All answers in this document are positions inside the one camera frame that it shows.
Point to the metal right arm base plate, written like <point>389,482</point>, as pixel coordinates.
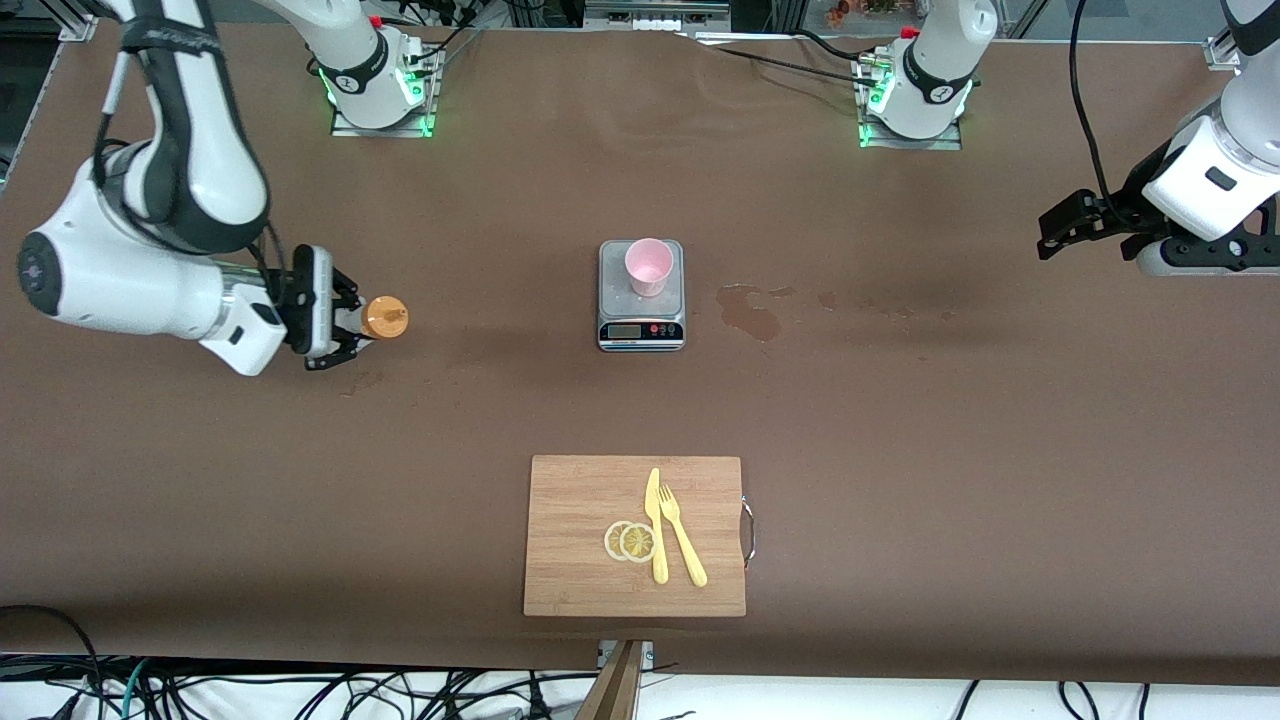
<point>380,131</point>

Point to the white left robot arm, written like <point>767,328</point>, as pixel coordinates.
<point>1255,120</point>

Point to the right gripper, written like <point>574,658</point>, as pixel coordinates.
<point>297,292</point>

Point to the aluminium frame corner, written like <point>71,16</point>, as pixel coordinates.
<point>75,28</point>
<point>1218,52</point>

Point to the silver digital kitchen scale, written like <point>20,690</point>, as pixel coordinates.
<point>640,330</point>

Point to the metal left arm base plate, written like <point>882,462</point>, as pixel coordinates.
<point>905,144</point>

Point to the wooden post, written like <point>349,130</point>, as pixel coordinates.
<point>615,690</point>

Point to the clear sauce bottle orange cap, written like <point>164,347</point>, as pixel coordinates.
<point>385,318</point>

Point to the yellow plastic knife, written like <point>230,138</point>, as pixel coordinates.
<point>657,540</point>

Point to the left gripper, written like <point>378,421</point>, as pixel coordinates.
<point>1127,206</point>

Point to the pink plastic cup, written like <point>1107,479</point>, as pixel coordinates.
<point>648,265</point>

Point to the yellow plastic fork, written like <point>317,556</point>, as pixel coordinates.
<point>685,545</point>

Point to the metal bracket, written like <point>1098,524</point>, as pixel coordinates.
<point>647,655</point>

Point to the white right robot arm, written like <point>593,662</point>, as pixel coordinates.
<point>120,290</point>

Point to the orange red background objects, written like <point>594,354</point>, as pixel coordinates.
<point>840,12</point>

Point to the wooden cutting board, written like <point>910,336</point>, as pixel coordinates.
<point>580,540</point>

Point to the white power strip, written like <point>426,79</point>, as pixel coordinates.
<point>655,20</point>

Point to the lemon slice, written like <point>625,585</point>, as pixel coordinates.
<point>638,543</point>
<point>611,540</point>

